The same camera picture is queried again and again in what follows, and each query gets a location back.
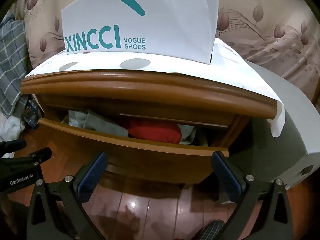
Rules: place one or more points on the grey plaid cloth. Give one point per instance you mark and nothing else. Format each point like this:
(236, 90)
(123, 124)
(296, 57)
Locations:
(11, 67)

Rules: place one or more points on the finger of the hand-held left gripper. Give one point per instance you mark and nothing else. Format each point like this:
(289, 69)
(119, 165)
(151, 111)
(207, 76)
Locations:
(37, 156)
(13, 146)

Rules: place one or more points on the grey storage box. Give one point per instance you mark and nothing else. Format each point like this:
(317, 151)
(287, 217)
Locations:
(280, 130)

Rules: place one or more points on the pale blue underwear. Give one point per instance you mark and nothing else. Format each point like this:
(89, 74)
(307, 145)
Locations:
(187, 135)

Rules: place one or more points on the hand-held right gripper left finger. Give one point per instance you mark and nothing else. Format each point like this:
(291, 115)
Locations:
(92, 177)

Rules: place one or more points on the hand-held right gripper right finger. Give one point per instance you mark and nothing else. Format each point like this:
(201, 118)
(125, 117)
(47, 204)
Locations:
(226, 177)

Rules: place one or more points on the grey underwear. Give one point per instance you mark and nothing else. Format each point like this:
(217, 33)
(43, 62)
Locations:
(100, 123)

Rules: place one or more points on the wooden nightstand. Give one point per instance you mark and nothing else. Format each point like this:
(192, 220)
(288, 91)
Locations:
(150, 90)

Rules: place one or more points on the red underwear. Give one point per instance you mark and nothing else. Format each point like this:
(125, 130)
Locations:
(155, 131)

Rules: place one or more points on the white shoe box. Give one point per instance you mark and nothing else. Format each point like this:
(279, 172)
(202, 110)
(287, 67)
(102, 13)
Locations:
(162, 25)

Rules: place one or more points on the plaid slipper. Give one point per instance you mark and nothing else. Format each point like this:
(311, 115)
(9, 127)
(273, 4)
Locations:
(211, 228)

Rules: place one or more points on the blue snack packet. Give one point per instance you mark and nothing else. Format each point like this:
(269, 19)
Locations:
(30, 115)

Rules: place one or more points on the white floral cloth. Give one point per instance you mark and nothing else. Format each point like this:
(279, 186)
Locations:
(11, 128)

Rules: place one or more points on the leaf print bed cover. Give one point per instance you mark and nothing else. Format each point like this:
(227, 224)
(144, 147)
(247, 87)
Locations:
(270, 30)

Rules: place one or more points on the white dotted sheet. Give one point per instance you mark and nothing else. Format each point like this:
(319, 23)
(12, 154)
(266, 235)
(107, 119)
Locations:
(232, 67)

